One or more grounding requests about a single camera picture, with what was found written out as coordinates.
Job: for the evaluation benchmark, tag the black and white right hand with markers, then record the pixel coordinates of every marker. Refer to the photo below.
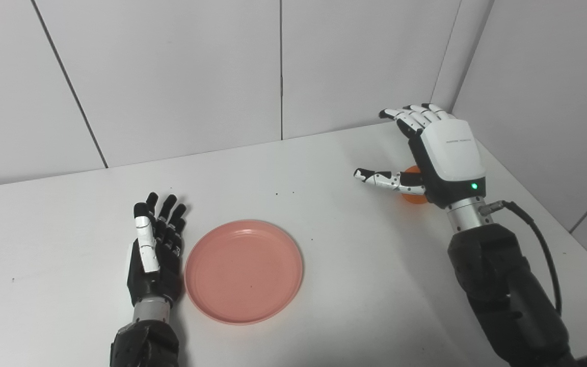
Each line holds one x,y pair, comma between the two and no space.
449,153

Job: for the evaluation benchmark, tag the black and white left hand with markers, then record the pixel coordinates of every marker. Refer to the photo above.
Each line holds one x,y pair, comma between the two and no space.
156,265

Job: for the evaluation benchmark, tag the orange fruit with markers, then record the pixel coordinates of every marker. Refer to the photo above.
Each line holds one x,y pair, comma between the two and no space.
415,199

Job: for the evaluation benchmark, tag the pink round plate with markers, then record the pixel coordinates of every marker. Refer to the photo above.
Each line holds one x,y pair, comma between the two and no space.
242,272

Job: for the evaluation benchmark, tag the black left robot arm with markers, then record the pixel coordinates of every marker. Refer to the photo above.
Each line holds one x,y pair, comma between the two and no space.
145,341

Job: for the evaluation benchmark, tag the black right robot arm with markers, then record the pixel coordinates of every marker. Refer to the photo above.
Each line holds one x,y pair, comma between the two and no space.
502,285

